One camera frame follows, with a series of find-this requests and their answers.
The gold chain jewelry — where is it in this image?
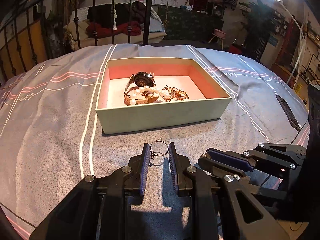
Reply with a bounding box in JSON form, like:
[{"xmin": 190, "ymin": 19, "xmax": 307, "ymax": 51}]
[{"xmin": 160, "ymin": 85, "xmax": 189, "ymax": 102}]

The pale green open box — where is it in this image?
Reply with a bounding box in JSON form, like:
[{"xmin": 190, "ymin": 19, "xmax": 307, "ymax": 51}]
[{"xmin": 95, "ymin": 57, "xmax": 231, "ymax": 135}]

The black iron bed frame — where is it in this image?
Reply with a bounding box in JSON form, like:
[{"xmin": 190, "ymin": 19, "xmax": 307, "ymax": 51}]
[{"xmin": 1, "ymin": 0, "xmax": 153, "ymax": 83}]

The wristwatch with tan strap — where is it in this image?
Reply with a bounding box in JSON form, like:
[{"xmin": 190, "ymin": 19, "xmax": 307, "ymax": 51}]
[{"xmin": 124, "ymin": 72, "xmax": 159, "ymax": 106}]

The white pearl bracelet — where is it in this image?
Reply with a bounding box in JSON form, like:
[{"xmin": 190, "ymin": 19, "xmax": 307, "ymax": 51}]
[{"xmin": 128, "ymin": 85, "xmax": 171, "ymax": 106}]

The pink stool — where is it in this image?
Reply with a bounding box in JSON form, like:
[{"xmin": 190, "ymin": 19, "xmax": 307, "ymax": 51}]
[{"xmin": 208, "ymin": 29, "xmax": 226, "ymax": 49}]

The red cushion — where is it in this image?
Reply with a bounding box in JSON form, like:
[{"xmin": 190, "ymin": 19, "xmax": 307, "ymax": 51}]
[{"xmin": 86, "ymin": 21, "xmax": 142, "ymax": 38}]

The black flat remote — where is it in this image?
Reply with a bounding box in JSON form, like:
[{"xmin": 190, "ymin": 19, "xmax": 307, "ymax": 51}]
[{"xmin": 276, "ymin": 94, "xmax": 301, "ymax": 132}]

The thin silver hoop ring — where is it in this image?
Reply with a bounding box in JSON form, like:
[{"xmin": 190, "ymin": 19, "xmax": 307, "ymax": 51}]
[{"xmin": 149, "ymin": 140, "xmax": 169, "ymax": 158}]

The white wicker swing chair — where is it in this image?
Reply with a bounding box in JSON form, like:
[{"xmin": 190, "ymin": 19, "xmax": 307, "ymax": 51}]
[{"xmin": 63, "ymin": 2, "xmax": 168, "ymax": 51}]

